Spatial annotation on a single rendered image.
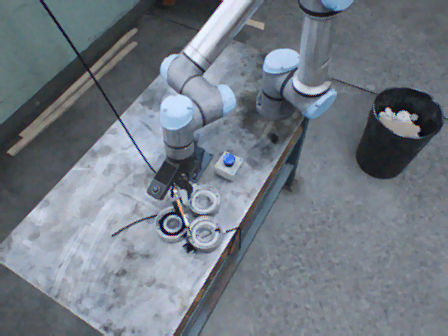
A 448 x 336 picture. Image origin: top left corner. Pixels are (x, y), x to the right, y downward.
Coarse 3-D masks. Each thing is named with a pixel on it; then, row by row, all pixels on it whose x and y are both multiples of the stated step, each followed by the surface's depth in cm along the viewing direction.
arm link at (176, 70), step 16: (224, 0) 92; (240, 0) 89; (256, 0) 90; (224, 16) 90; (240, 16) 91; (208, 32) 91; (224, 32) 91; (192, 48) 93; (208, 48) 92; (224, 48) 95; (176, 64) 94; (192, 64) 93; (208, 64) 95; (176, 80) 94
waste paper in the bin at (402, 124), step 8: (384, 112) 201; (400, 112) 199; (384, 120) 194; (392, 120) 198; (400, 120) 198; (408, 120) 197; (392, 128) 192; (400, 128) 191; (408, 128) 189; (416, 128) 188; (408, 136) 189; (416, 136) 195
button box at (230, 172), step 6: (222, 156) 124; (234, 156) 124; (222, 162) 123; (234, 162) 123; (240, 162) 122; (216, 168) 122; (222, 168) 121; (228, 168) 121; (234, 168) 121; (240, 168) 124; (222, 174) 123; (228, 174) 121; (234, 174) 121
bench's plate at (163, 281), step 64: (256, 64) 153; (128, 128) 138; (256, 128) 136; (64, 192) 124; (128, 192) 123; (256, 192) 121; (0, 256) 113; (128, 256) 111; (192, 256) 111; (128, 320) 102
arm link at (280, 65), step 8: (272, 56) 123; (280, 56) 122; (288, 56) 122; (296, 56) 121; (264, 64) 124; (272, 64) 120; (280, 64) 120; (288, 64) 119; (296, 64) 119; (264, 72) 126; (272, 72) 121; (280, 72) 120; (288, 72) 120; (264, 80) 128; (272, 80) 124; (280, 80) 121; (288, 80) 120; (264, 88) 130; (272, 88) 126; (280, 88) 122; (272, 96) 130; (280, 96) 129
